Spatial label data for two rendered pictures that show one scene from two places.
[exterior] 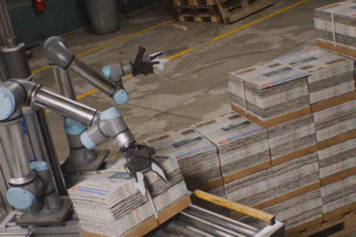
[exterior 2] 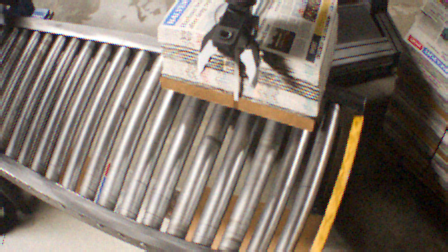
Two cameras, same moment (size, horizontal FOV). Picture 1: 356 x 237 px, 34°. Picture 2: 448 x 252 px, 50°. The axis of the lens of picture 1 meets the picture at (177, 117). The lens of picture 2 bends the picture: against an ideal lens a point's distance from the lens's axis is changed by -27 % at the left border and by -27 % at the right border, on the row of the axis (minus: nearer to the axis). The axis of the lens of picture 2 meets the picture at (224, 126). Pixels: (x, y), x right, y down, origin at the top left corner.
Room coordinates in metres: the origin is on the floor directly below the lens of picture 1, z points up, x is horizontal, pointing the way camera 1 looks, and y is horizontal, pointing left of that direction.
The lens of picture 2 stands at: (1.73, -0.48, 2.16)
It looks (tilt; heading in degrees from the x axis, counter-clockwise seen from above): 64 degrees down; 67
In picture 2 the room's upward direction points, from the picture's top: 8 degrees counter-clockwise
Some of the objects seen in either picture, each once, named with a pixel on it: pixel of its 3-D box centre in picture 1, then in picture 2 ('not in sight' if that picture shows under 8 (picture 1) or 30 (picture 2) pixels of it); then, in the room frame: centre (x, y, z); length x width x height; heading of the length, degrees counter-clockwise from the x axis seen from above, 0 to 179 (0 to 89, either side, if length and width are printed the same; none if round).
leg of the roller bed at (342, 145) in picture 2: not in sight; (338, 168); (2.32, 0.03, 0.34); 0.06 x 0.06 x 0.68; 40
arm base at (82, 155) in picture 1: (81, 151); not in sight; (2.86, 0.53, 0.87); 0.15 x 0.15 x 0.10
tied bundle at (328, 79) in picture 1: (313, 79); not in sight; (3.10, -0.80, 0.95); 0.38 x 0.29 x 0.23; 17
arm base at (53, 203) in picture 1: (44, 198); not in sight; (2.39, 0.66, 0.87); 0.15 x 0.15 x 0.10
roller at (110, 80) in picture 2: not in sight; (93, 119); (1.71, 0.36, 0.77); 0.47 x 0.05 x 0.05; 40
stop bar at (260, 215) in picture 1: (232, 204); (338, 193); (2.14, -0.16, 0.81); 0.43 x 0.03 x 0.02; 40
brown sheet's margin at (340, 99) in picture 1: (314, 93); not in sight; (3.10, -0.80, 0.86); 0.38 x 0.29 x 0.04; 17
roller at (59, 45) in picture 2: not in sight; (33, 97); (1.54, 0.55, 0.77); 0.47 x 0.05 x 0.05; 40
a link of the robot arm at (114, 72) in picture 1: (113, 72); not in sight; (3.04, 0.29, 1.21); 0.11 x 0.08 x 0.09; 100
